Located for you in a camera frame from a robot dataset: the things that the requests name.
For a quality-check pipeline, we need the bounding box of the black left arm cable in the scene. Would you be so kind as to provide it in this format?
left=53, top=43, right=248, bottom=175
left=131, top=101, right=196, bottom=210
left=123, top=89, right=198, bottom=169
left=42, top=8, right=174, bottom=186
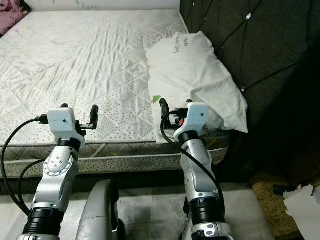
left=0, top=117, right=50, bottom=216

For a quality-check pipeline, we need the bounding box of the grey quilted mattress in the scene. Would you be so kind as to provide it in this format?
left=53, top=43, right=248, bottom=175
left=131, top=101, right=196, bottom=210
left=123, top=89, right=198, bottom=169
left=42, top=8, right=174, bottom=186
left=0, top=7, right=228, bottom=177

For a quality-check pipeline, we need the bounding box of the white torn cardboard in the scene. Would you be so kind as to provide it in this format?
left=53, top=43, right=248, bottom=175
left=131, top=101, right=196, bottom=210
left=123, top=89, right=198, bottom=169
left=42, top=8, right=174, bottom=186
left=282, top=184, right=320, bottom=238

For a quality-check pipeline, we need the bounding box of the dark bed frame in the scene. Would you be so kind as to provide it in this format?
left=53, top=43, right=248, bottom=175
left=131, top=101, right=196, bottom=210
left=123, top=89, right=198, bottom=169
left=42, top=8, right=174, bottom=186
left=0, top=175, right=231, bottom=193

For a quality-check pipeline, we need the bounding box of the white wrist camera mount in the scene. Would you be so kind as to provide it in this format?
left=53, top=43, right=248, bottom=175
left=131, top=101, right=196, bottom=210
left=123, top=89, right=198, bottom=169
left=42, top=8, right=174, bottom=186
left=46, top=107, right=86, bottom=148
left=172, top=101, right=209, bottom=138

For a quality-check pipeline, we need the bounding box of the pink cartoon print quilt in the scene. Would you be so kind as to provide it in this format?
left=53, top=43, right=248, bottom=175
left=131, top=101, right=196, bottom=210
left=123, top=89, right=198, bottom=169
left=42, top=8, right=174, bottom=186
left=0, top=0, right=26, bottom=36

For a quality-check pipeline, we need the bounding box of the brown shaggy rug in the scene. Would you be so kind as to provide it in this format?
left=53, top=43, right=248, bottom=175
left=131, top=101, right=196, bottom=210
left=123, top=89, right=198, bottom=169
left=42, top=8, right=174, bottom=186
left=250, top=172, right=306, bottom=240

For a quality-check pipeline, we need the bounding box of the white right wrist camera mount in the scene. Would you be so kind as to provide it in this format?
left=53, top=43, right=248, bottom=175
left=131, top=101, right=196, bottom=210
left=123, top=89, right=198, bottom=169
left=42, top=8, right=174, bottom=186
left=172, top=101, right=209, bottom=138

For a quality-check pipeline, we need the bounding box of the black tufted headboard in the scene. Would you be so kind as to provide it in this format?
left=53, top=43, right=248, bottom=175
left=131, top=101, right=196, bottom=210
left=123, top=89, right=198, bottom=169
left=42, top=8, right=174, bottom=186
left=179, top=0, right=320, bottom=186

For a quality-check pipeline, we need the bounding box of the white pillow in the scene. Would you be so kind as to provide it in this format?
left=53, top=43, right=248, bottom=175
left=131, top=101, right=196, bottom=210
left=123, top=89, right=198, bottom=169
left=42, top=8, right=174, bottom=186
left=145, top=31, right=249, bottom=145

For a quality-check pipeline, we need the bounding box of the silver left robot leg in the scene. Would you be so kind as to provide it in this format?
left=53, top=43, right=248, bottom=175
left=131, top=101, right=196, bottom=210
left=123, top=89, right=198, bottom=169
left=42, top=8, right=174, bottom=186
left=72, top=179, right=123, bottom=240

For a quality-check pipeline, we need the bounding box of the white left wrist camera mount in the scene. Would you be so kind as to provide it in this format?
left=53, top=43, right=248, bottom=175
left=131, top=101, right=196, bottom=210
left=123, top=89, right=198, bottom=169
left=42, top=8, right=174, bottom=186
left=46, top=107, right=86, bottom=148

